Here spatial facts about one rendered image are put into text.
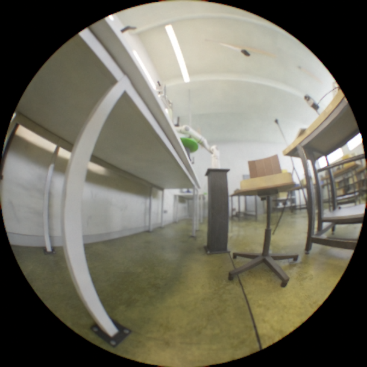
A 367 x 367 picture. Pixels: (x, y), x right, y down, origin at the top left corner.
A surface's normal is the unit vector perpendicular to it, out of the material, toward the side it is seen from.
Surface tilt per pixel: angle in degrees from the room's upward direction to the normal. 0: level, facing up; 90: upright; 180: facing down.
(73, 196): 90
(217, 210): 90
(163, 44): 180
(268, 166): 90
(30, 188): 90
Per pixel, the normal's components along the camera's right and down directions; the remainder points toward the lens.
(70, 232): 0.97, -0.04
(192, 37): -0.02, 0.97
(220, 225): -0.04, -0.22
